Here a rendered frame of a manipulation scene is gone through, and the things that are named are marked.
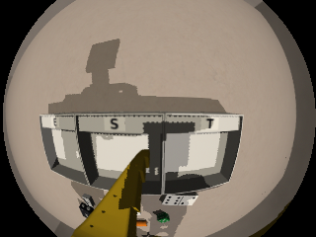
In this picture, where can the green die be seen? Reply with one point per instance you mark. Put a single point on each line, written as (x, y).
(163, 217)

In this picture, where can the orange aa battery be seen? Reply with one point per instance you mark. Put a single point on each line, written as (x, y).
(141, 223)

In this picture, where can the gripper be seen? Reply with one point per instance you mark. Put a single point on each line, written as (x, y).
(116, 214)

